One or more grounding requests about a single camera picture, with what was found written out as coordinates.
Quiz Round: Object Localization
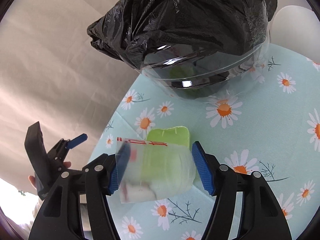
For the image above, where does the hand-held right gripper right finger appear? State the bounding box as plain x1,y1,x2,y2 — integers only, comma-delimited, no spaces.
191,141,292,240

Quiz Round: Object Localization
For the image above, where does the clear plastic trash bin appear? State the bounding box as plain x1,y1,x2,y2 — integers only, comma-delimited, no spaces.
136,25,273,102

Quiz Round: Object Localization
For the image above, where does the person's left hand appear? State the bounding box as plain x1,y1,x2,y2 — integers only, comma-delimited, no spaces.
28,161,72,188

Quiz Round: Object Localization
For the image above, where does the black trash bag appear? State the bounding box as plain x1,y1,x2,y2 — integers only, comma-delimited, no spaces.
87,0,278,71

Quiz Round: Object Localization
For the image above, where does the green plastic lid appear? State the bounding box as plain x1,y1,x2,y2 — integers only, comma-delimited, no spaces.
146,126,200,183

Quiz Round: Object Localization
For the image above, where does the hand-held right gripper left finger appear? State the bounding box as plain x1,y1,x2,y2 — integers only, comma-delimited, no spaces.
29,142,132,240

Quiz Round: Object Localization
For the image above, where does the daisy print tablecloth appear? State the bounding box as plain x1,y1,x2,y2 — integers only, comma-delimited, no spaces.
86,42,320,240

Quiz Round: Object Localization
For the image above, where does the white chair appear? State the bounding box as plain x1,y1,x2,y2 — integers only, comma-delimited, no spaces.
269,5,320,61

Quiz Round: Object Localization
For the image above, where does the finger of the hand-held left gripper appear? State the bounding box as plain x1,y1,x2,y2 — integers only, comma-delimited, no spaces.
47,133,88,172

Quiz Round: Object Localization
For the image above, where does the clear plastic cup red print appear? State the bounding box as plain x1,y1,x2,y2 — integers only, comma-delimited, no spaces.
116,137,197,204

